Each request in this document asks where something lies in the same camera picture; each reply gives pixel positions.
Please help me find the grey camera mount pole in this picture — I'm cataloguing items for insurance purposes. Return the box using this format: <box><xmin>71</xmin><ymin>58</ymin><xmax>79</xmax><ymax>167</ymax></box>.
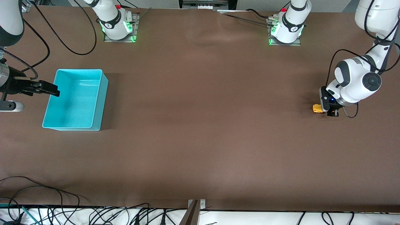
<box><xmin>179</xmin><ymin>200</ymin><xmax>200</xmax><ymax>225</ymax></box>

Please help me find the short black camera cable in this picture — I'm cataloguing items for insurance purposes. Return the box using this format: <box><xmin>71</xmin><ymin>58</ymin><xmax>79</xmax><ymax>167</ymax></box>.
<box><xmin>342</xmin><ymin>101</ymin><xmax>359</xmax><ymax>119</ymax></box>

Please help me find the turquoise plastic bin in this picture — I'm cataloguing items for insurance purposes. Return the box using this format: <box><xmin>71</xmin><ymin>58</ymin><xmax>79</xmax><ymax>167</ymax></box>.
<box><xmin>42</xmin><ymin>69</ymin><xmax>109</xmax><ymax>131</ymax></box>

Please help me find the black tangled cable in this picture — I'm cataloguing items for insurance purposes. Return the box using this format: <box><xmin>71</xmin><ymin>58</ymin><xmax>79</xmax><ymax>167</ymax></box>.
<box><xmin>88</xmin><ymin>203</ymin><xmax>151</xmax><ymax>225</ymax></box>

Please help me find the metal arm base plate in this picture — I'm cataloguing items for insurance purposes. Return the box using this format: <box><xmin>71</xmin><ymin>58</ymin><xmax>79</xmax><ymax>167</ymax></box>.
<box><xmin>103</xmin><ymin>12</ymin><xmax>140</xmax><ymax>43</ymax></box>
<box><xmin>267</xmin><ymin>17</ymin><xmax>302</xmax><ymax>47</ymax></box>

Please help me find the long black arm cable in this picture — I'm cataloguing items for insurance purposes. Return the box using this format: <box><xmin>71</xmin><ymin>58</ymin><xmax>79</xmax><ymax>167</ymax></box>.
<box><xmin>23</xmin><ymin>19</ymin><xmax>51</xmax><ymax>73</ymax></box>
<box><xmin>325</xmin><ymin>0</ymin><xmax>400</xmax><ymax>92</ymax></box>
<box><xmin>32</xmin><ymin>0</ymin><xmax>98</xmax><ymax>56</ymax></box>

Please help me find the black base power cable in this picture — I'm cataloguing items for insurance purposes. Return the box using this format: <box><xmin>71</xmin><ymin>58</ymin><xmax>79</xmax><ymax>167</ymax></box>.
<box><xmin>245</xmin><ymin>8</ymin><xmax>270</xmax><ymax>20</ymax></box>

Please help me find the black grey control box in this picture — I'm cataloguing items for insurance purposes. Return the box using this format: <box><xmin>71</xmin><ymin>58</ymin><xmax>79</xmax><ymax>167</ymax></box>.
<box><xmin>179</xmin><ymin>0</ymin><xmax>237</xmax><ymax>10</ymax></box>

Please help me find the teal cable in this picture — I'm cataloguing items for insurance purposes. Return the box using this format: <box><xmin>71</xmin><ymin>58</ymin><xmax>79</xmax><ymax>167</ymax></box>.
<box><xmin>0</xmin><ymin>204</ymin><xmax>41</xmax><ymax>225</ymax></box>

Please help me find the small metal mount bracket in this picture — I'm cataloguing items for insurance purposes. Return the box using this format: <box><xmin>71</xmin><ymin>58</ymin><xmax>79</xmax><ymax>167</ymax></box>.
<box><xmin>187</xmin><ymin>199</ymin><xmax>206</xmax><ymax>210</ymax></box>

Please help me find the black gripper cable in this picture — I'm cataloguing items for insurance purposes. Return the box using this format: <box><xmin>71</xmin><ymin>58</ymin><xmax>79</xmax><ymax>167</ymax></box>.
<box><xmin>0</xmin><ymin>47</ymin><xmax>39</xmax><ymax>80</ymax></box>

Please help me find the black looped floor cable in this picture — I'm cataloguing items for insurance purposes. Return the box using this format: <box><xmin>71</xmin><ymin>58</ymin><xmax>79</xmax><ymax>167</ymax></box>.
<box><xmin>0</xmin><ymin>176</ymin><xmax>81</xmax><ymax>225</ymax></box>

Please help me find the grey base cable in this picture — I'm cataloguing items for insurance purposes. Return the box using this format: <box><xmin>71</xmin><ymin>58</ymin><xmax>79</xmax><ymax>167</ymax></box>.
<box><xmin>219</xmin><ymin>12</ymin><xmax>270</xmax><ymax>25</ymax></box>
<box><xmin>137</xmin><ymin>7</ymin><xmax>152</xmax><ymax>20</ymax></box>

